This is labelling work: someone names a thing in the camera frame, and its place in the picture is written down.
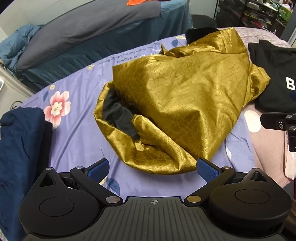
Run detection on blue duvet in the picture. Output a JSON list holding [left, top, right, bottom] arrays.
[[0, 23, 44, 70]]

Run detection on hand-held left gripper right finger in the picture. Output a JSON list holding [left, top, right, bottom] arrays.
[[184, 158, 270, 205]]

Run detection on black bin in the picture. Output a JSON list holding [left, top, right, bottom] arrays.
[[191, 14, 218, 29]]

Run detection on navy blue cloth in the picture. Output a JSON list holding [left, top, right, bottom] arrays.
[[0, 107, 53, 234]]

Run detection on purple floral bedsheet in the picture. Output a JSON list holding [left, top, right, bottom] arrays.
[[0, 34, 257, 241]]

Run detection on black printed t-shirt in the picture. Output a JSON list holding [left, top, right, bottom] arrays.
[[248, 39, 296, 113]]

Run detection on gold satin robe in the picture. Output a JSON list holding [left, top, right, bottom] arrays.
[[94, 27, 271, 175]]

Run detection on black shelf rack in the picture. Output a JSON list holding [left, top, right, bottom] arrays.
[[216, 0, 296, 37]]

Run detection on pink dotted blanket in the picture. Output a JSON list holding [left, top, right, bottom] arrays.
[[215, 27, 296, 188]]

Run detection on grey blanket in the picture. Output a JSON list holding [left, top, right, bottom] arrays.
[[16, 0, 162, 71]]

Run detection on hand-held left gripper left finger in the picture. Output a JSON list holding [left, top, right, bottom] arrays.
[[38, 158, 124, 207]]

